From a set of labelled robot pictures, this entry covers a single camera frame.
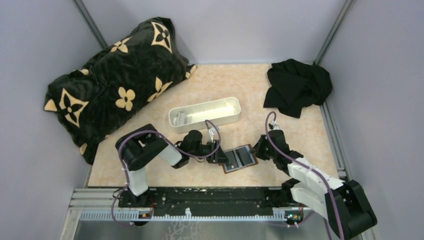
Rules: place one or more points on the black floral plush pillow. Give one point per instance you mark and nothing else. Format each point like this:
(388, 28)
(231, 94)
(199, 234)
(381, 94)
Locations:
(112, 86)

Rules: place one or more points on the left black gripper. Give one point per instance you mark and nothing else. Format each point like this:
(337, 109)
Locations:
(218, 157)

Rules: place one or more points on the stack of grey cards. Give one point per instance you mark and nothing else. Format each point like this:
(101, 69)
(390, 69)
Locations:
(181, 118)

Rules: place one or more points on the aluminium frame rail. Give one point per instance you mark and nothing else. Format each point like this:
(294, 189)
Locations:
(308, 134)

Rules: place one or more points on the white slotted cable duct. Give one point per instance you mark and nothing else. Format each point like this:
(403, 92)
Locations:
(136, 216)

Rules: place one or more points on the brown leather card holder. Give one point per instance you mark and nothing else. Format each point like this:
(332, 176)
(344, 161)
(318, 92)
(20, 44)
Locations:
(234, 164)

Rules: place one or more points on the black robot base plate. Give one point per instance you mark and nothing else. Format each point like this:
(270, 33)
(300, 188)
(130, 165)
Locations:
(209, 201)

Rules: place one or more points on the black card in holder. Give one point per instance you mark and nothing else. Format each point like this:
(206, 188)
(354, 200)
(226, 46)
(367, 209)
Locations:
(244, 157)

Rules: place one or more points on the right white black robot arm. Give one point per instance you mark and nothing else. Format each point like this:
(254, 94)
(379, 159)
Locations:
(343, 204)

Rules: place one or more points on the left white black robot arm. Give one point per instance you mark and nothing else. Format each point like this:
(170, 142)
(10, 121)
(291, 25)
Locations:
(139, 147)

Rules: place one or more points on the white oblong plastic tray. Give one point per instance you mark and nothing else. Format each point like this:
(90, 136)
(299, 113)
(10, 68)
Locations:
(220, 112)

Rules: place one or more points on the black cloth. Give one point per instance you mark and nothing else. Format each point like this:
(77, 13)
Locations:
(295, 85)

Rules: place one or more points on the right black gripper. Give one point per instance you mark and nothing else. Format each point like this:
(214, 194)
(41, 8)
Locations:
(257, 149)

